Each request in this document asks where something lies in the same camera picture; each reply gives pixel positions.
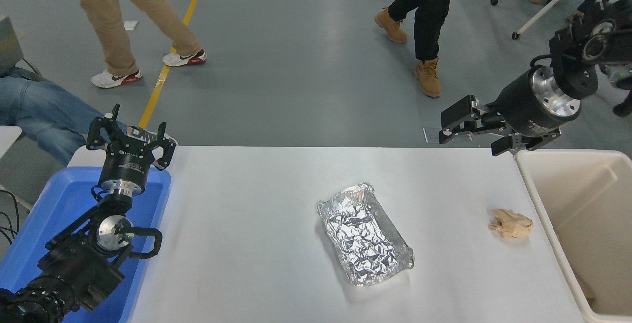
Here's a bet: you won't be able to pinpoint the crumpled tan paper ball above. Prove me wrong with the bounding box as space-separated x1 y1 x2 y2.
489 208 534 239

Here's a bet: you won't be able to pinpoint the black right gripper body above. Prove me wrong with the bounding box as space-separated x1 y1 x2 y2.
489 69 561 139

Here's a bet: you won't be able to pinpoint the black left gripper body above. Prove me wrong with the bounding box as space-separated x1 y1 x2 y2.
98 135 154 189

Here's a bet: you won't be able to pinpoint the silver foil tray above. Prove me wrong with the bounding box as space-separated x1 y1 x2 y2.
317 182 414 287

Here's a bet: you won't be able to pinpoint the black cables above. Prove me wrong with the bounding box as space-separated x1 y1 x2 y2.
0 190 21 245

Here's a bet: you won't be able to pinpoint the large pale bin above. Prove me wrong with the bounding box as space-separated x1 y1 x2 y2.
514 149 632 323

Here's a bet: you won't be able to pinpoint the grey box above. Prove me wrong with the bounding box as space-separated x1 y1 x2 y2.
0 17 25 76

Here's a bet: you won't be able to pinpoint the white side table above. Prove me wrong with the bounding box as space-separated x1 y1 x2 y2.
0 125 23 161

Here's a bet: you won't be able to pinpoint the blue plastic tray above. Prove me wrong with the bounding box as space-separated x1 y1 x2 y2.
0 166 172 323

